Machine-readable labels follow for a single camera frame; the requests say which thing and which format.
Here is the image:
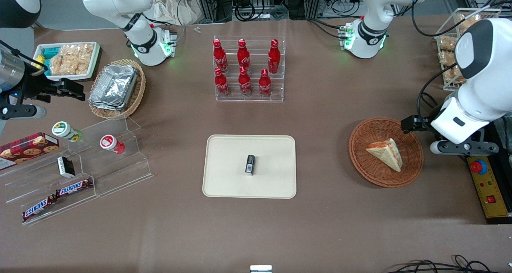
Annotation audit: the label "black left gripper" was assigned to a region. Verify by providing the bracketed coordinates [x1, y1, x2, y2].
[401, 115, 435, 134]

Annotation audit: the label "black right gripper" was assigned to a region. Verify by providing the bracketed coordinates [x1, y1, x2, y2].
[18, 74, 86, 104]

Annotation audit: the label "triangle sandwich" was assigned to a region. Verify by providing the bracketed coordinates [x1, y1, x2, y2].
[366, 138, 403, 173]

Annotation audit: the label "white plastic tray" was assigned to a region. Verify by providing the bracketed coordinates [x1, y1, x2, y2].
[32, 42, 101, 82]

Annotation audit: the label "brown round wicker basket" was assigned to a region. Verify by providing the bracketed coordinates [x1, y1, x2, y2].
[348, 117, 424, 189]

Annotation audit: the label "light oval wicker basket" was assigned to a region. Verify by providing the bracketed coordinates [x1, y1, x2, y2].
[88, 59, 147, 120]

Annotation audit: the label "beige rectangular tray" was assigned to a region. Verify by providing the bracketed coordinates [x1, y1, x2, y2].
[202, 134, 297, 199]

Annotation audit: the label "bagged rice snacks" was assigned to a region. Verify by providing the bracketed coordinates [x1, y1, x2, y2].
[48, 44, 95, 76]

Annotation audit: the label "stacked aluminium foil trays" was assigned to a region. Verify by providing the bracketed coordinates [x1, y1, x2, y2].
[88, 64, 139, 112]

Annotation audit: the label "green lid cup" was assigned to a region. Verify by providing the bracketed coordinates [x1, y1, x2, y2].
[52, 121, 83, 143]

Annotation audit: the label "red lid cup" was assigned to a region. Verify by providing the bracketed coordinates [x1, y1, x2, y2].
[100, 134, 126, 155]

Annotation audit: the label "bagged snack in rack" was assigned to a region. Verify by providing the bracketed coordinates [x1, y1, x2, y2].
[457, 14, 481, 34]
[437, 34, 459, 52]
[440, 64, 468, 86]

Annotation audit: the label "red cookie box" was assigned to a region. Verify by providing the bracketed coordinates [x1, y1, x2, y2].
[0, 132, 60, 171]

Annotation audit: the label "small black white box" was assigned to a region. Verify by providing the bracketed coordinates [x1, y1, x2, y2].
[57, 156, 76, 179]

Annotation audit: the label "clear acrylic step stand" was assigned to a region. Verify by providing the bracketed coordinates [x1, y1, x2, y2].
[0, 115, 154, 227]

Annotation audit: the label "snickers bar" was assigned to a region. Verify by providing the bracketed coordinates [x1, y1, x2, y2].
[55, 178, 94, 198]
[22, 196, 57, 222]

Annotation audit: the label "black appliance base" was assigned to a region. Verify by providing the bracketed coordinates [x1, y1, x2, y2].
[465, 119, 512, 225]

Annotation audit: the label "yellow emergency stop panel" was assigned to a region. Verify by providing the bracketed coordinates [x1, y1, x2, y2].
[466, 155, 512, 219]

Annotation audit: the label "beige cloth bag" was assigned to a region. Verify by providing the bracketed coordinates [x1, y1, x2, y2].
[145, 0, 205, 26]

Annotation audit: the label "red cola bottle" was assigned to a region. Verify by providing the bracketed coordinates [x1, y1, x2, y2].
[258, 68, 273, 98]
[237, 39, 252, 74]
[212, 39, 229, 74]
[267, 39, 281, 74]
[214, 67, 231, 98]
[238, 66, 253, 97]

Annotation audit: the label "clear acrylic bottle rack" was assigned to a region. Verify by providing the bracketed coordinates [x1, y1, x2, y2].
[213, 35, 286, 103]

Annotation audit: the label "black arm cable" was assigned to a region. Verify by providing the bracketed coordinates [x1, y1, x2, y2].
[411, 1, 512, 123]

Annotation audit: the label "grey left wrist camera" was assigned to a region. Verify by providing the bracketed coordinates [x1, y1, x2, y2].
[430, 140, 500, 157]

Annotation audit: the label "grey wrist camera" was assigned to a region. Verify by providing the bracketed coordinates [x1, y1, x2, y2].
[430, 140, 500, 157]
[0, 104, 47, 120]

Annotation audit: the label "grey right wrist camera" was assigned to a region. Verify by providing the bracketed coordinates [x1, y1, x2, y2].
[0, 104, 47, 120]

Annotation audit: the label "white wire rack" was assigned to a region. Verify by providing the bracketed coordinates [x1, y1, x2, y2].
[434, 8, 503, 92]

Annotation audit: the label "black floor cables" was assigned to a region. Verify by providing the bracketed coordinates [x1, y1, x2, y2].
[385, 254, 512, 273]

